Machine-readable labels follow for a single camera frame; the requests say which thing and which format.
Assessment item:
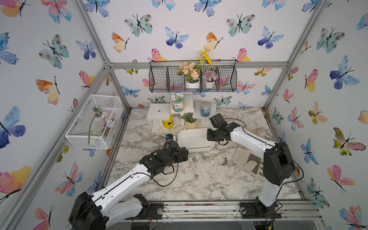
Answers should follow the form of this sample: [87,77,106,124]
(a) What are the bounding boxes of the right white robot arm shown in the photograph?
[207,114,295,208]

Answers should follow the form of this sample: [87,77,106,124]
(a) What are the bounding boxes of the green lidded white jar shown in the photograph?
[171,93,185,113]

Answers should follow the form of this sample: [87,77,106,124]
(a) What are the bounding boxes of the small potted green plant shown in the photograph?
[180,113,198,129]

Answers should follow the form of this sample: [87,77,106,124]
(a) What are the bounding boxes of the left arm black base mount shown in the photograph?
[132,194,163,227]

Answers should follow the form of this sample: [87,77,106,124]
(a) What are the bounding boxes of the black wire wall basket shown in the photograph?
[149,60,237,93]

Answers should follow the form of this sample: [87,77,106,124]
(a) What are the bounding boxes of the white mesh wall box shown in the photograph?
[65,94,123,150]

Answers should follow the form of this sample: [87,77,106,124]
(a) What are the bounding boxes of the peach flowers in white pot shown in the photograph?
[177,61,202,90]

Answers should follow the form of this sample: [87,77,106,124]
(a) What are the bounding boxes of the artificial pink flower stem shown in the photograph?
[87,105,108,145]

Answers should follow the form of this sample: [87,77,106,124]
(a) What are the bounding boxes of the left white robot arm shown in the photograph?
[69,139,189,230]

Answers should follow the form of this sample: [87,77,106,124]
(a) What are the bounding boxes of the white plastic storage box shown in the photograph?
[177,128,215,153]

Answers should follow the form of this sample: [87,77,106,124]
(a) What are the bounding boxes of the purple flowers in white pot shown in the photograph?
[203,70,218,89]

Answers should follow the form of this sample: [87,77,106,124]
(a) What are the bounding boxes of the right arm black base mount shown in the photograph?
[240,197,281,219]

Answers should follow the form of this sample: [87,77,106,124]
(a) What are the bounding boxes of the white tiered display stand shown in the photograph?
[146,94,217,133]

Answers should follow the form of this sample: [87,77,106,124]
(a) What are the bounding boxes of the aluminium front rail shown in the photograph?
[120,200,323,222]

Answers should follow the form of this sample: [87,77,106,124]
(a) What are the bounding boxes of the yellow artificial flower sprig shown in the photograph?
[198,50,213,66]

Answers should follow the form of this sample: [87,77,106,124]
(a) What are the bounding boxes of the blue can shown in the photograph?
[200,102,211,117]

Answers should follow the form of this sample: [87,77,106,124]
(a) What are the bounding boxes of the beige work glove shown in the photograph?
[231,127,266,175]

